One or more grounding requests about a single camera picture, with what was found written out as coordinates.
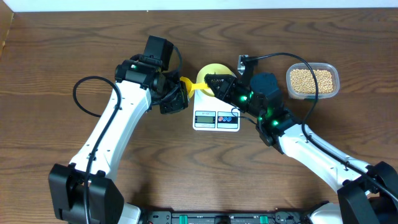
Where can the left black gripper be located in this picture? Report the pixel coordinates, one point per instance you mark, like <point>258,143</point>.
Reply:
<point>174,99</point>

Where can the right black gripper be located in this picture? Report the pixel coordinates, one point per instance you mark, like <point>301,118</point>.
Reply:
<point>223,93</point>

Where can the yellow plastic measuring scoop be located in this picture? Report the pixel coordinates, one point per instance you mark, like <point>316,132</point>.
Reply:
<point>191,87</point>

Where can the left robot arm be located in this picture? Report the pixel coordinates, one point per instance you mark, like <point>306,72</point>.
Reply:
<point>84,191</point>

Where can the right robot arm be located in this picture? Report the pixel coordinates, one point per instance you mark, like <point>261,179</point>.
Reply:
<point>366,193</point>

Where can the pale yellow upturned bowl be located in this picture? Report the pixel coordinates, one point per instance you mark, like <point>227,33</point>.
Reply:
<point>213,69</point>

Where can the white digital kitchen scale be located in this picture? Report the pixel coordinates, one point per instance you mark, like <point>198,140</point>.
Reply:
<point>212,114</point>

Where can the clear plastic container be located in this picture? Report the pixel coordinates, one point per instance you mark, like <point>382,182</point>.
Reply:
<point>314,66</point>

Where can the soybeans in container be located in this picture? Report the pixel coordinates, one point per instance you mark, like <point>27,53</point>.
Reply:
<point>302,81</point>

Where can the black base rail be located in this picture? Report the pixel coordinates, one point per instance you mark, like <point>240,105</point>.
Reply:
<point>167,217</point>

